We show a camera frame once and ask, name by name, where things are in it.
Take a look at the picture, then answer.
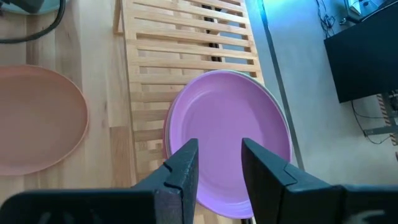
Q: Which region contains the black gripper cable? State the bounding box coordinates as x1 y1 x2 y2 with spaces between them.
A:
0 0 67 45

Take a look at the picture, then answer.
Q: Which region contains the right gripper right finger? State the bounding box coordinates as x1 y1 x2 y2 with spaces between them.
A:
241 138 398 224

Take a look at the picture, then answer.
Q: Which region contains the black monitor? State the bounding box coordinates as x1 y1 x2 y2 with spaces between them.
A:
323 0 398 104

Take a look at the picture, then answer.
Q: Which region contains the terracotta plate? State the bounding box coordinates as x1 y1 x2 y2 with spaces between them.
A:
0 64 90 177

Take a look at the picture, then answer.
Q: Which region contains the wooden slatted shelf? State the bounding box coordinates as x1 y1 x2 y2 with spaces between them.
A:
113 0 265 187

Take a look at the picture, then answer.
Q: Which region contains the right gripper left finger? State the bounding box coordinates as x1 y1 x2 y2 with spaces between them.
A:
0 138 200 224

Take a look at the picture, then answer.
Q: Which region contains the purple plate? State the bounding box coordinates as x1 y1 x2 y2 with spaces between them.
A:
164 70 293 220

